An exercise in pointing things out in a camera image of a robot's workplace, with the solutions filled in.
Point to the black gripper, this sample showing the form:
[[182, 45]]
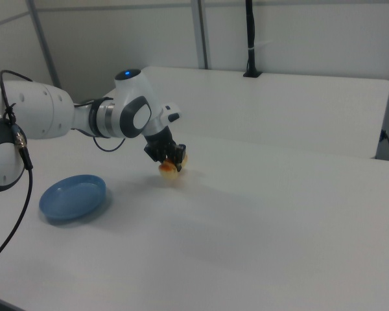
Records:
[[159, 145]]

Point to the bread with orange topping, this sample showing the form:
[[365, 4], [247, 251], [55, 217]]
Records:
[[169, 171]]

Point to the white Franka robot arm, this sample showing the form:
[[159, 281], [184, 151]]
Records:
[[52, 110]]

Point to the blue round plate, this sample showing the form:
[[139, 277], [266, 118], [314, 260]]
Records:
[[73, 199]]

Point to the white side table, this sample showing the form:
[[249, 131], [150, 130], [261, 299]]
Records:
[[278, 107]]

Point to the black pole with white tie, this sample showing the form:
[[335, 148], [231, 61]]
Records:
[[252, 39]]

